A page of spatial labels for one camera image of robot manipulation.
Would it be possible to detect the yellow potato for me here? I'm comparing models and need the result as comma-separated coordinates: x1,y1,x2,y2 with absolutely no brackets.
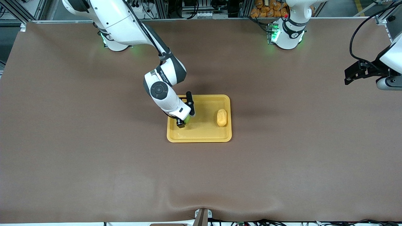
216,109,228,127

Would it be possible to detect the yellow plastic tray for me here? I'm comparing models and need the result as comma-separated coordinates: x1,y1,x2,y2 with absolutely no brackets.
167,94,232,143

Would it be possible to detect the brown table mat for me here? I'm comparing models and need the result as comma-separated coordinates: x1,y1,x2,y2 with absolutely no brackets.
0,19,402,224

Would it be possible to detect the black electronics box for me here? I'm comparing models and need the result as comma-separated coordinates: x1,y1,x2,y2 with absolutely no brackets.
182,0,217,11

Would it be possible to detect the white power strip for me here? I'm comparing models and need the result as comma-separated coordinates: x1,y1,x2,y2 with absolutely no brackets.
130,0,151,14

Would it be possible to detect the orange packaged goods pile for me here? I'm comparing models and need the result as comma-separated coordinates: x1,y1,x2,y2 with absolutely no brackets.
250,0,315,18

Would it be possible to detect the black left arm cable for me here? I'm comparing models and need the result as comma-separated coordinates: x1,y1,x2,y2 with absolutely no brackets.
349,2,402,71

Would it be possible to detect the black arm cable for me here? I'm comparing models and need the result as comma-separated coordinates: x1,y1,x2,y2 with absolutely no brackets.
349,2,402,71
124,0,173,66

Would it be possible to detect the aluminium frame profile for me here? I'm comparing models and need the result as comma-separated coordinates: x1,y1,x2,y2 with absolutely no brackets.
375,0,402,44
0,0,48,25

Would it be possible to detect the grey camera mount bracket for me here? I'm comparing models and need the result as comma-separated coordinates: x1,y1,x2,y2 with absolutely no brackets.
194,208,213,226

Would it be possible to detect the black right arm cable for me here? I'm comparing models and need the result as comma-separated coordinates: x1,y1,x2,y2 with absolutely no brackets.
124,0,173,66

